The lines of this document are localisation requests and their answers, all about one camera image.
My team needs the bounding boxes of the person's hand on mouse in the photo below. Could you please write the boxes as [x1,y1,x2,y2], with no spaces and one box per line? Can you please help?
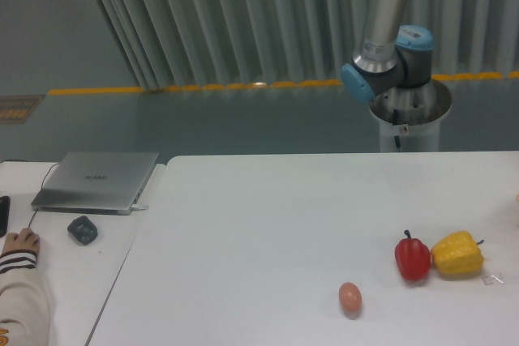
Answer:
[1,228,41,257]

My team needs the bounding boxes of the cream striped sleeve forearm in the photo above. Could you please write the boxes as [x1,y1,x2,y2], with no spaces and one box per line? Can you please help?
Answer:
[1,250,50,345]

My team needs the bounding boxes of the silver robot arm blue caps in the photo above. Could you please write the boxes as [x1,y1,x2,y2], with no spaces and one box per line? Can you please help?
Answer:
[341,0,434,102]

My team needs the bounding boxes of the black small plastic tray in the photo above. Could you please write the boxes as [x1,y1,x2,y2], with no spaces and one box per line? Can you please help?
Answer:
[67,216,98,246]

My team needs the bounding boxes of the silver closed laptop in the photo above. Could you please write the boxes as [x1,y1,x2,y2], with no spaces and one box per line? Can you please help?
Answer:
[32,152,159,215]

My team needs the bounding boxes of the white usb dongle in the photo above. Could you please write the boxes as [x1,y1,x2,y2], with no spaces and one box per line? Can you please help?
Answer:
[131,204,148,211]

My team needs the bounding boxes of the white pleated curtain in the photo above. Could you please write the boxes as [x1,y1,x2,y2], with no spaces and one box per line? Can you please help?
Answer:
[99,0,518,90]

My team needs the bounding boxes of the brown egg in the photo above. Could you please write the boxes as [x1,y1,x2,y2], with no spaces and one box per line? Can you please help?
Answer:
[338,282,362,313]

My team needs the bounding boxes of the red toy bell pepper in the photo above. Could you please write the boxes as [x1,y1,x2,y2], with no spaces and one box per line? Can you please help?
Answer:
[394,229,431,282]

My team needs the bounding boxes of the yellow toy bell pepper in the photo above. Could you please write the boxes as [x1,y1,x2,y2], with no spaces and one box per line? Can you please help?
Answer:
[431,230,484,277]

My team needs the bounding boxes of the clear tape scrap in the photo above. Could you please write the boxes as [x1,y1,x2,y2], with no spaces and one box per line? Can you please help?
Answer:
[481,272,504,285]

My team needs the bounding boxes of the thin grey laptop cable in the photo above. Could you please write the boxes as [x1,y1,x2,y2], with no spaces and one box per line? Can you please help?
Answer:
[0,159,61,229]

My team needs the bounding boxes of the black cable on pedestal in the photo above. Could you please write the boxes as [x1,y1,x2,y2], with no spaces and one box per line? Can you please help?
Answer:
[391,109,401,152]

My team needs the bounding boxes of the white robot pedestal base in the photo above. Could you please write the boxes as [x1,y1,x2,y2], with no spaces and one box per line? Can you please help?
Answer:
[369,79,453,152]

